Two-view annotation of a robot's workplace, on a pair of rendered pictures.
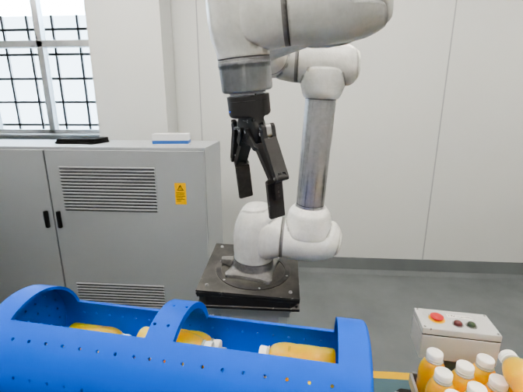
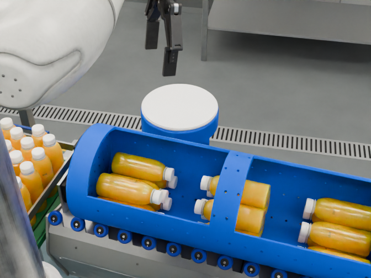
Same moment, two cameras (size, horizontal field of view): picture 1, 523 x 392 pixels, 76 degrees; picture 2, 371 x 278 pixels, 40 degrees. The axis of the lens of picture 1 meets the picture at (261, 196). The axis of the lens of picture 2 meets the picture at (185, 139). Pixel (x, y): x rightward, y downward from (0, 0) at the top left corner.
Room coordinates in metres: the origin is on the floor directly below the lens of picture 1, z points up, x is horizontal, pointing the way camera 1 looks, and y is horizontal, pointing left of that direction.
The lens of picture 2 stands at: (1.66, 0.18, 2.14)
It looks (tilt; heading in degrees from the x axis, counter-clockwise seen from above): 40 degrees down; 186
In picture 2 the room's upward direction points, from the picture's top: straight up
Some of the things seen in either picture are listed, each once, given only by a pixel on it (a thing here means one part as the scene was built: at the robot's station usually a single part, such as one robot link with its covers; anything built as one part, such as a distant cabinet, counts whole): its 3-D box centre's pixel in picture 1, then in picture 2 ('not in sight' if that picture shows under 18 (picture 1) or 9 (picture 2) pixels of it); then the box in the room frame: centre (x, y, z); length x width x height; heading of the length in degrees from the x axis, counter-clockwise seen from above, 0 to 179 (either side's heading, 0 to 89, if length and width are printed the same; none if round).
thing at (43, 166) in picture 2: not in sight; (43, 174); (0.53, -0.41, 0.98); 0.07 x 0.07 x 0.17
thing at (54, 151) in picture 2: not in sight; (53, 160); (0.46, -0.40, 0.98); 0.07 x 0.07 x 0.17
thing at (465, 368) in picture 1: (465, 368); not in sight; (0.69, -0.50, 1.07); 0.04 x 0.04 x 0.02
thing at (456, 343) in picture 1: (452, 335); not in sight; (0.84, -0.55, 1.05); 0.20 x 0.10 x 0.10; 79
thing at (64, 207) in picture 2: not in sight; (70, 188); (0.59, -0.30, 0.99); 0.10 x 0.02 x 0.12; 169
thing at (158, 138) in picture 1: (171, 138); not in sight; (2.36, 0.63, 1.48); 0.24 x 0.12 x 0.08; 94
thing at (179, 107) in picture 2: not in sight; (179, 106); (0.17, -0.01, 1.03); 0.28 x 0.28 x 0.01
